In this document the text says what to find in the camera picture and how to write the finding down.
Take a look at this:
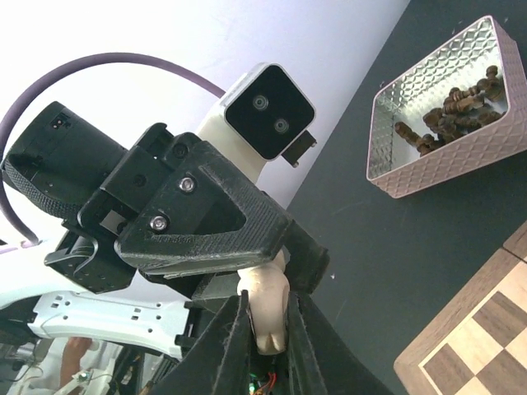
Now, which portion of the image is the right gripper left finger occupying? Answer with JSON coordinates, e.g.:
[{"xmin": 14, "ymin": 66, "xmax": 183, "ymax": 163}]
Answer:
[{"xmin": 151, "ymin": 290, "xmax": 252, "ymax": 395}]

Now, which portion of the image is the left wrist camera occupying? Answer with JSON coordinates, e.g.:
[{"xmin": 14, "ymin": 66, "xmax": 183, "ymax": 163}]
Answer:
[{"xmin": 196, "ymin": 63, "xmax": 317, "ymax": 183}]

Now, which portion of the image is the wooden chess board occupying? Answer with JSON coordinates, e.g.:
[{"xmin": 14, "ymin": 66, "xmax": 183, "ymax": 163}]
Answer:
[{"xmin": 394, "ymin": 225, "xmax": 526, "ymax": 395}]

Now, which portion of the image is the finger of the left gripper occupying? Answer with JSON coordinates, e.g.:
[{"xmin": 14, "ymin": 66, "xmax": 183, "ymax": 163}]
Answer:
[
  {"xmin": 191, "ymin": 217, "xmax": 330, "ymax": 314},
  {"xmin": 114, "ymin": 142, "xmax": 289, "ymax": 272}
]

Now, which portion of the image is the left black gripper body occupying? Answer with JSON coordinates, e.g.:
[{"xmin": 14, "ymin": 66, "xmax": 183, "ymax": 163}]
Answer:
[{"xmin": 43, "ymin": 123, "xmax": 200, "ymax": 293}]

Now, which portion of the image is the pile of dark chess pieces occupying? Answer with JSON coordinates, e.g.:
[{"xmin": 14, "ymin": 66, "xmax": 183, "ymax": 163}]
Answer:
[{"xmin": 394, "ymin": 65, "xmax": 506, "ymax": 156}]

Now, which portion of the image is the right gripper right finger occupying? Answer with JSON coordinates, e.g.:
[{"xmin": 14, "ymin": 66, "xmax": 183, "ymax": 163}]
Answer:
[{"xmin": 287, "ymin": 293, "xmax": 391, "ymax": 395}]

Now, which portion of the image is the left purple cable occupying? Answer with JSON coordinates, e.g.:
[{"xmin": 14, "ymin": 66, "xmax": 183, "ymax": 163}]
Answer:
[{"xmin": 0, "ymin": 52, "xmax": 226, "ymax": 248}]

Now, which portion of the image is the pink embossed tin box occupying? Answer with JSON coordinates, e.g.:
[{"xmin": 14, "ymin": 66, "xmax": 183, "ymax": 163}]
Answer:
[{"xmin": 366, "ymin": 16, "xmax": 526, "ymax": 198}]

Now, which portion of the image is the light chess knight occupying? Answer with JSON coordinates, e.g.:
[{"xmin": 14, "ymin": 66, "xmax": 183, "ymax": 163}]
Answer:
[{"xmin": 237, "ymin": 250, "xmax": 290, "ymax": 356}]

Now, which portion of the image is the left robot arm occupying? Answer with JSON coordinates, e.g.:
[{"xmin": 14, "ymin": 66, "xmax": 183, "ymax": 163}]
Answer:
[{"xmin": 2, "ymin": 94, "xmax": 330, "ymax": 394}]

